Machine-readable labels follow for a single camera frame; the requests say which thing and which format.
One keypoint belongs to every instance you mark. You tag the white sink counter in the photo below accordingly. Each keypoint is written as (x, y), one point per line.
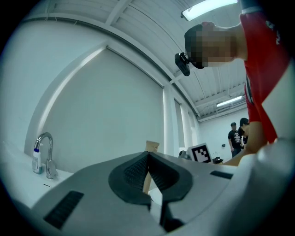
(20, 179)

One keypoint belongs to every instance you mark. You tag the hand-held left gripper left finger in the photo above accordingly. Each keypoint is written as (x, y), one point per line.
(124, 182)

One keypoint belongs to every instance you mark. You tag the black object on table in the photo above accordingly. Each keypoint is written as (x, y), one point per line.
(217, 160)

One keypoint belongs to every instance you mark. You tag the person's red shirt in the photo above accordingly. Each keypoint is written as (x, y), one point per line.
(260, 69)

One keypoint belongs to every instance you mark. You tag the person's head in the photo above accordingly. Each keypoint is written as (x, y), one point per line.
(219, 46)

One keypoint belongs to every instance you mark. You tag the black head-mounted camera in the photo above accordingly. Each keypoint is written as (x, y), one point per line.
(183, 63)

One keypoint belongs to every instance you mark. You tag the chrome sink faucet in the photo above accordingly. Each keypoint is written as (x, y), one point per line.
(48, 159)

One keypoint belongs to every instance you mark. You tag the brown cardboard box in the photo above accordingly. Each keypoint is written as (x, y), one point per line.
(152, 145)

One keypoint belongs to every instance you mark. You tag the long ceiling light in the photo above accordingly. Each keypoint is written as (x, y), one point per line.
(229, 101)
(207, 8)

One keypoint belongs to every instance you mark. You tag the narrow white roller blind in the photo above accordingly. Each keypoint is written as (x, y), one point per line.
(179, 124)

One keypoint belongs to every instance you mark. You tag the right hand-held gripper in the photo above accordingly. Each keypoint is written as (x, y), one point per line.
(201, 154)

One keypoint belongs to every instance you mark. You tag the small black pin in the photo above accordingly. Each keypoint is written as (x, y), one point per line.
(47, 185)

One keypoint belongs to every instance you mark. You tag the clear bottle with blue label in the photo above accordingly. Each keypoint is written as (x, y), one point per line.
(37, 163)

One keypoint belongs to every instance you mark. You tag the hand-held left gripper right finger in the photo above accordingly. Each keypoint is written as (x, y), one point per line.
(177, 184)

